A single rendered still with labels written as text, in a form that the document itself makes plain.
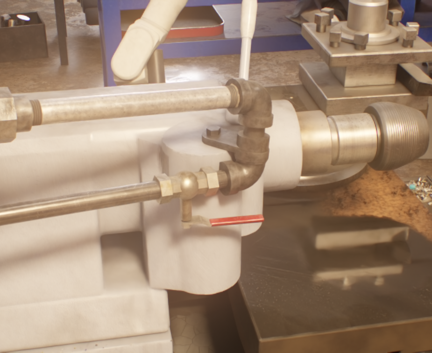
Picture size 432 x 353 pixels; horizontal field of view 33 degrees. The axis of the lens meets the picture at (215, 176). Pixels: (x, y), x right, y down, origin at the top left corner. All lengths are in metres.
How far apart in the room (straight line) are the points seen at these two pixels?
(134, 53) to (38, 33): 3.14
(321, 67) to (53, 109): 0.71
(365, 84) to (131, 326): 0.57
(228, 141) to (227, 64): 3.71
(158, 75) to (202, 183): 0.84
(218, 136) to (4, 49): 3.92
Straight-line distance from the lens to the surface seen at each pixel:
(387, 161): 0.93
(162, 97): 0.67
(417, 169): 3.33
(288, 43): 2.77
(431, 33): 2.97
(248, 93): 0.70
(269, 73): 4.32
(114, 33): 2.64
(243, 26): 0.83
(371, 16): 1.17
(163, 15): 1.55
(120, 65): 1.52
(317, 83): 1.19
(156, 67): 1.54
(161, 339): 0.85
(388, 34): 1.19
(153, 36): 1.52
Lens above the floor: 1.49
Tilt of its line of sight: 28 degrees down
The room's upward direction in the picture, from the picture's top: straight up
